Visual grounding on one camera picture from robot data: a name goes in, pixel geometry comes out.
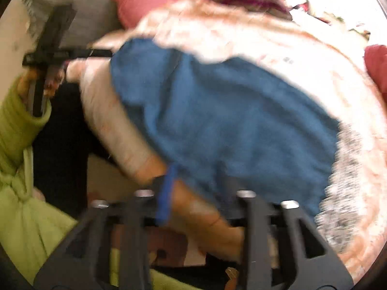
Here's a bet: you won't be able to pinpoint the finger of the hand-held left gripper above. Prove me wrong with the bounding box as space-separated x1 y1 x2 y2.
60 48 113 59

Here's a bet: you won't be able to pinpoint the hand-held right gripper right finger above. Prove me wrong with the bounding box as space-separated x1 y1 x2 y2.
233 189 354 290

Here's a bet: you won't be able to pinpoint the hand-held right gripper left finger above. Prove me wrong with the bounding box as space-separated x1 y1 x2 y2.
33 165 179 290

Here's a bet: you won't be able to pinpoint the blue denim pants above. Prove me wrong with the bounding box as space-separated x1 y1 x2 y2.
109 38 342 227

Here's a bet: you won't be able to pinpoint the person's left hand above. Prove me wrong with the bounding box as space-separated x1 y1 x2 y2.
16 62 67 99

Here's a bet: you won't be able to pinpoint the grey padded headboard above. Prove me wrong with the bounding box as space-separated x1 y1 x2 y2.
18 0 121 52

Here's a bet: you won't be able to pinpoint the pink quilted bedspread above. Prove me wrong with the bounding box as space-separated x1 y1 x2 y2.
110 0 194 28

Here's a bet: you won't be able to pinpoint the orange and white fleece blanket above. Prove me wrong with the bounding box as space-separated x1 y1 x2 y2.
65 0 387 281

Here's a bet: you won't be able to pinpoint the red bolster pillow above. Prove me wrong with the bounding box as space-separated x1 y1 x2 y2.
364 45 387 103

